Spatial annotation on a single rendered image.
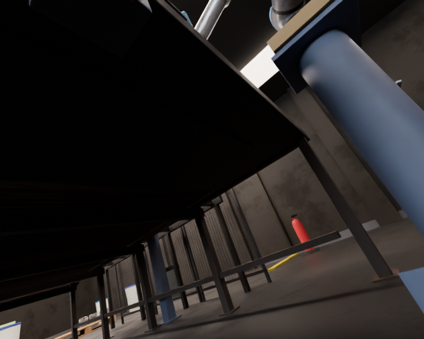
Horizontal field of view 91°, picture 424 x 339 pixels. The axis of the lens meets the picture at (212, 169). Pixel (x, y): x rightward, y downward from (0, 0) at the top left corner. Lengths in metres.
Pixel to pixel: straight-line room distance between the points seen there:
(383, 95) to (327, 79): 0.16
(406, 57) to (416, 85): 0.50
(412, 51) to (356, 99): 4.20
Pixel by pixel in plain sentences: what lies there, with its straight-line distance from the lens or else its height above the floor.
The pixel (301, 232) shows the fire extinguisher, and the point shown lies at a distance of 3.77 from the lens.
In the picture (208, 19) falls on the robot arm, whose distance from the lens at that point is 1.19.
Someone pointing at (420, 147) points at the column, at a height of 0.40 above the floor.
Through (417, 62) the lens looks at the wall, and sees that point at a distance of 4.83.
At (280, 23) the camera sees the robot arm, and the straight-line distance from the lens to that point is 1.02.
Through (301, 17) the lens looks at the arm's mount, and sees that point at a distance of 0.84.
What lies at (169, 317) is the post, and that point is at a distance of 2.60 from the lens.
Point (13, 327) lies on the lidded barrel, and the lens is 6.05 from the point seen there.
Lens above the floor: 0.33
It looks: 24 degrees up
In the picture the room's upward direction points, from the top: 21 degrees counter-clockwise
